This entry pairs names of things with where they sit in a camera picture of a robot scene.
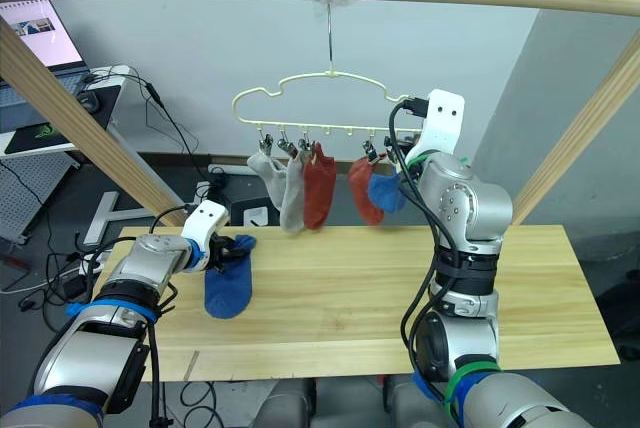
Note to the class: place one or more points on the light grey sock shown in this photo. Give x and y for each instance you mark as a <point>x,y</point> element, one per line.
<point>267,173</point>
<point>292,203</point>

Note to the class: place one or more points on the white pegboard panel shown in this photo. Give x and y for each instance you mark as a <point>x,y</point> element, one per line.
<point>30,188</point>

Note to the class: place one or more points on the cream plastic clip hanger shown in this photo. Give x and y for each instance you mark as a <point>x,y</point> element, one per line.
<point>331,72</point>

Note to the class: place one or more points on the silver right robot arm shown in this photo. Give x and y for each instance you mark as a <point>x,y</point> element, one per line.
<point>475,208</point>

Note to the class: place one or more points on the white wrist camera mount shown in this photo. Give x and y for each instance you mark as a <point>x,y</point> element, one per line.
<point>205,218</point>
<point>445,118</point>

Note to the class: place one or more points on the white side desk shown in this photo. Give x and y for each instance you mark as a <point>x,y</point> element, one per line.
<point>100,118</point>

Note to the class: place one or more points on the open laptop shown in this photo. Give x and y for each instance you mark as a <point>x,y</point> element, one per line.
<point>35,33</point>

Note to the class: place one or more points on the white charger block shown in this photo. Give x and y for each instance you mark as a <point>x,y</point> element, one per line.
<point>256,215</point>

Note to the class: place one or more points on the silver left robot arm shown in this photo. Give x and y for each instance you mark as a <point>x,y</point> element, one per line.
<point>90,348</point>

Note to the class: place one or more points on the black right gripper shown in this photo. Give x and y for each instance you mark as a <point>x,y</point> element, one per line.
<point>410,142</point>

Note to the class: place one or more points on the red ankle sock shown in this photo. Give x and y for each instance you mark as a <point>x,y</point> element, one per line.
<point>319,188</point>
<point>362,193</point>

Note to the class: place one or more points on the grey rounded shape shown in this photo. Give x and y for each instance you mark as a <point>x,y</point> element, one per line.
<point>292,403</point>
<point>402,405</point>

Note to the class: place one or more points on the white H-shaped stand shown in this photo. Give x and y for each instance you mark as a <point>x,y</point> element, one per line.
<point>107,213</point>

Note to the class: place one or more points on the black mouse pad green logo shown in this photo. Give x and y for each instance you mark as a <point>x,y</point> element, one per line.
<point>40,137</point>

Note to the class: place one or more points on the blue ankle sock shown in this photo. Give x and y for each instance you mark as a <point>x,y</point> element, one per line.
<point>227,293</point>
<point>387,193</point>

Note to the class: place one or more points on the black power adapter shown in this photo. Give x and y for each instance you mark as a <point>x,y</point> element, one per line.
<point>76,287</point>

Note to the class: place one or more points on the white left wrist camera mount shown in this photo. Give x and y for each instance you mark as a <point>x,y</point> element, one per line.
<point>205,218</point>

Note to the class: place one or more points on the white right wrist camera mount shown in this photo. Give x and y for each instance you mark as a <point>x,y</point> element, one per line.
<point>445,118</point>

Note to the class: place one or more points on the black computer mouse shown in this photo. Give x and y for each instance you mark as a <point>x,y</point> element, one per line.
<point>91,102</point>

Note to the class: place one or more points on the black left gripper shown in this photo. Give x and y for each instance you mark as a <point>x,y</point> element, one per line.
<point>219,253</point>

